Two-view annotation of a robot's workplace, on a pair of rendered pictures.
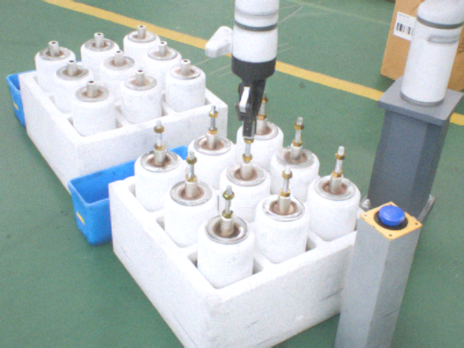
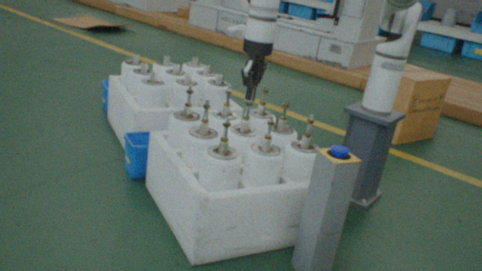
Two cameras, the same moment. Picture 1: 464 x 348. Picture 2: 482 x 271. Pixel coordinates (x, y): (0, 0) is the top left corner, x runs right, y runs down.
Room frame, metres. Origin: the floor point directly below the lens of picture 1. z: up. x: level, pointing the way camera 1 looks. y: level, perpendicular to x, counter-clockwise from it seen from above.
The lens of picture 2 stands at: (-0.11, -0.11, 0.69)
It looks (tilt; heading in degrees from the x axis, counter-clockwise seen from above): 21 degrees down; 5
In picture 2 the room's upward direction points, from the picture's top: 9 degrees clockwise
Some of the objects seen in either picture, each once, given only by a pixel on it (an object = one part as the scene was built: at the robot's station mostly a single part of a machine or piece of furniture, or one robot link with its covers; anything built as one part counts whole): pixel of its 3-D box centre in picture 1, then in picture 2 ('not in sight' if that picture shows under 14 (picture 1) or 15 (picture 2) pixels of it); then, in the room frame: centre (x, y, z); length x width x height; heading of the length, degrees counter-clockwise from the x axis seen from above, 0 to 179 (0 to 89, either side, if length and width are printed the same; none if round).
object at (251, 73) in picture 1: (252, 74); (256, 55); (1.02, -0.03, 0.46); 0.08 x 0.08 x 0.09
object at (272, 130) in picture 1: (260, 130); (260, 114); (1.18, -0.05, 0.25); 0.08 x 0.08 x 0.01
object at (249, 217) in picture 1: (243, 213); (239, 161); (1.02, -0.03, 0.16); 0.10 x 0.10 x 0.18
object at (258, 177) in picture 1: (246, 175); (244, 131); (1.02, -0.03, 0.25); 0.08 x 0.08 x 0.01
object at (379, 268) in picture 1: (374, 292); (323, 216); (0.82, -0.25, 0.16); 0.07 x 0.07 x 0.31; 35
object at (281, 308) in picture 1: (241, 240); (235, 183); (1.02, -0.03, 0.09); 0.39 x 0.39 x 0.18; 35
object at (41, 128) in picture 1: (122, 121); (171, 114); (1.46, 0.29, 0.09); 0.39 x 0.39 x 0.18; 34
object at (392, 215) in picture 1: (391, 217); (339, 152); (0.82, -0.25, 0.32); 0.04 x 0.04 x 0.02
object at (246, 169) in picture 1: (246, 168); (244, 126); (1.02, -0.03, 0.26); 0.02 x 0.02 x 0.03
